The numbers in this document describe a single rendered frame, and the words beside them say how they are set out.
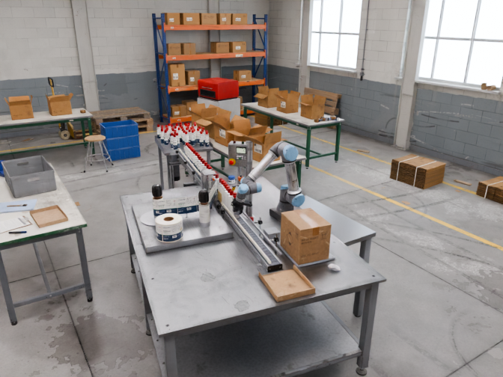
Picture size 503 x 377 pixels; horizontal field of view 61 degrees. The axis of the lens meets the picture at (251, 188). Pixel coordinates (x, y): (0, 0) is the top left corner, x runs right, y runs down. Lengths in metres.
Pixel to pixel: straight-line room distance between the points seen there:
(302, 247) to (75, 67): 8.44
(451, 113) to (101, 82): 7.46
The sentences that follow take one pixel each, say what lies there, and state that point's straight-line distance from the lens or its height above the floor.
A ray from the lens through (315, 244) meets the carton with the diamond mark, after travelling 3.01.
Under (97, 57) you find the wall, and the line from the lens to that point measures 10.73.
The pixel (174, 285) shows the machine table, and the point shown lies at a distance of 2.88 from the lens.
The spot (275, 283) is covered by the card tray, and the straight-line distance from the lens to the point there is 2.86.
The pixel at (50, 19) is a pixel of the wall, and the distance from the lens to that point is 10.53.
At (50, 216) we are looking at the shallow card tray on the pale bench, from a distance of 4.17.
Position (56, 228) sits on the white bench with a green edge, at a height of 0.80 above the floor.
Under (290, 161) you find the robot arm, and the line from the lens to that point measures 3.34.
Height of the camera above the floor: 2.43
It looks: 22 degrees down
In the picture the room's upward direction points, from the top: straight up
